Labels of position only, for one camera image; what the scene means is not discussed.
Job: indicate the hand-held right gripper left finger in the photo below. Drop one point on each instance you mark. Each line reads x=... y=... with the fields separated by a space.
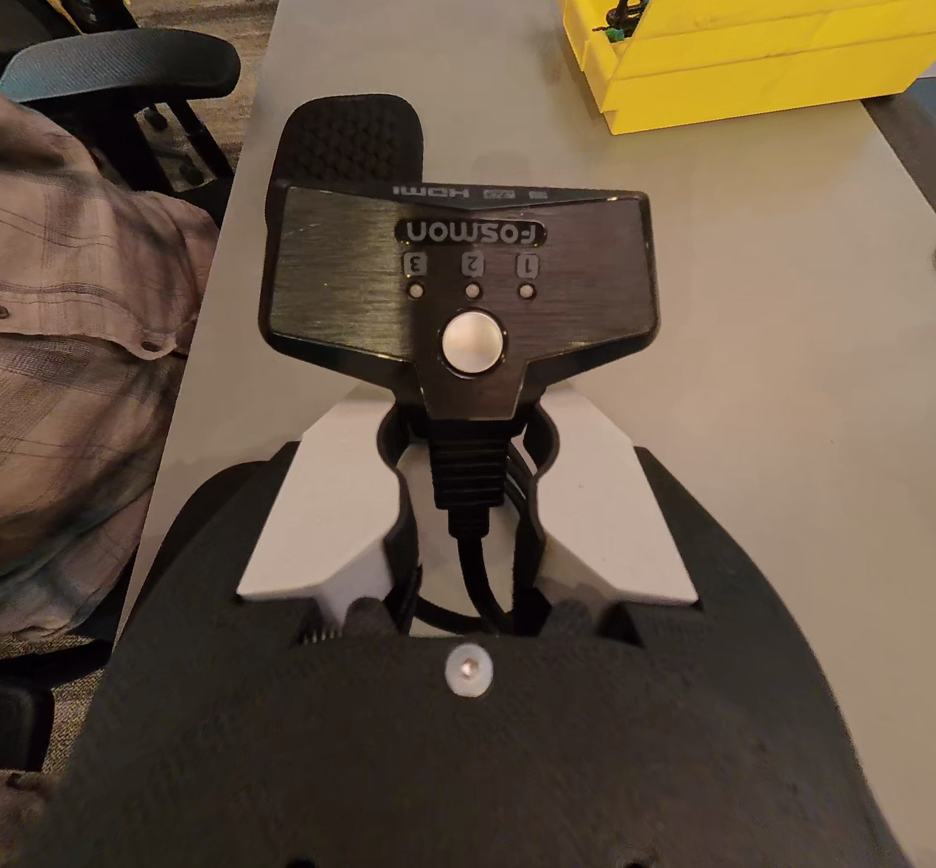
x=322 y=517

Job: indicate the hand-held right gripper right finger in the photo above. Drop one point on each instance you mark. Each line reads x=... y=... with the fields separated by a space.
x=614 y=517

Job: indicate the black hdmi switch box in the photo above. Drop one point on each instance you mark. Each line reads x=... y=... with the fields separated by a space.
x=336 y=276

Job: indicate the yellow plastic bin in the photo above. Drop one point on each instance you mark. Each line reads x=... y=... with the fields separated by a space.
x=731 y=64

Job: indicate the black textured pad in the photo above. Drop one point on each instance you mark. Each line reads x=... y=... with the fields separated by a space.
x=351 y=144

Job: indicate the black office chair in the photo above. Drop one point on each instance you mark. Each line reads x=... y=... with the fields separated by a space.
x=110 y=64

